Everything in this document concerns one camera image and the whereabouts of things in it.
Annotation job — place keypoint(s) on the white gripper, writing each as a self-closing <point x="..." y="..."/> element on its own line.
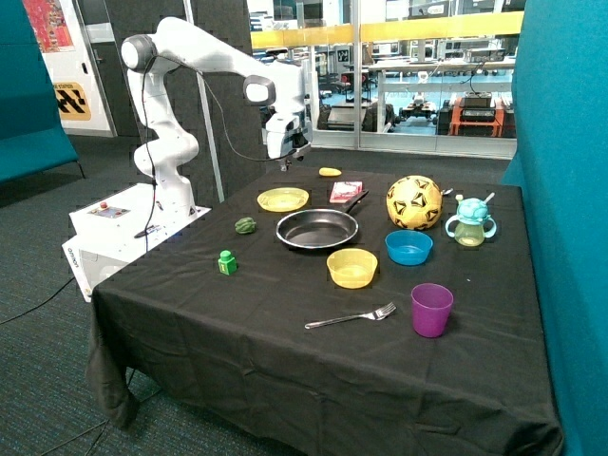
<point x="287" y="134"/>

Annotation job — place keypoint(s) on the green toy capsicum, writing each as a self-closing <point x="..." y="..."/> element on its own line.
<point x="245" y="226"/>

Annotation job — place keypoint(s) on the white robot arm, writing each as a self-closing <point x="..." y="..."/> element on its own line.
<point x="177" y="43"/>

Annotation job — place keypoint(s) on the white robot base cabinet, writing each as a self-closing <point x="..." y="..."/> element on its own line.
<point x="113" y="232"/>

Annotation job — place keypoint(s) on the yellow plastic plate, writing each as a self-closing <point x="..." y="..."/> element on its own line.
<point x="283" y="199"/>

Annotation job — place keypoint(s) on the pink red box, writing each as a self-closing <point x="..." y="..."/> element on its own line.
<point x="342" y="191"/>

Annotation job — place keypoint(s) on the black frying pan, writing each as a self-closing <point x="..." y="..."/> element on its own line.
<point x="320" y="228"/>

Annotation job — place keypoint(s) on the green toy block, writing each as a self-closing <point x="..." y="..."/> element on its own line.
<point x="227" y="263"/>

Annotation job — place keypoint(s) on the yellow plastic bowl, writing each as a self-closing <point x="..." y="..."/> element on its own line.
<point x="352" y="268"/>

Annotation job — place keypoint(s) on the yellow soccer ball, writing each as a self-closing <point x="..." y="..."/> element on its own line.
<point x="414" y="203"/>

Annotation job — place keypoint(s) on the blue plastic bowl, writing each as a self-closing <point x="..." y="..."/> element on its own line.
<point x="408" y="248"/>

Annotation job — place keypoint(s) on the black tablecloth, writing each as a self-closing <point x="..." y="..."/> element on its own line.
<point x="236" y="344"/>

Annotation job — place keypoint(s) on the silver metal fork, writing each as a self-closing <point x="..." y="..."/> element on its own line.
<point x="376" y="315"/>

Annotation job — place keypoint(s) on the teal sippy cup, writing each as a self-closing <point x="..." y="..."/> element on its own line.
<point x="472" y="223"/>

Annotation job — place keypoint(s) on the orange black wheeled robot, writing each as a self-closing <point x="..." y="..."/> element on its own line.
<point x="477" y="114"/>

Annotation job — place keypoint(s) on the purple plastic cup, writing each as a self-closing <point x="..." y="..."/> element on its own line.
<point x="431" y="306"/>

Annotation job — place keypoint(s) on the white lab workbench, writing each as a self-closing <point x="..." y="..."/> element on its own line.
<point x="432" y="92"/>

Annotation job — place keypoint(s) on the yellow black sign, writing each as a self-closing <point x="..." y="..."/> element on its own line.
<point x="72" y="102"/>

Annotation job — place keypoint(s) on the teal sofa bench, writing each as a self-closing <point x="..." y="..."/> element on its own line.
<point x="32" y="137"/>

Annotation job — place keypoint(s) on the teal partition panel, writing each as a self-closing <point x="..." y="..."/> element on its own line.
<point x="560" y="99"/>

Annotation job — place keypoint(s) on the red wall poster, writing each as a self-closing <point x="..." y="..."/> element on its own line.
<point x="49" y="25"/>

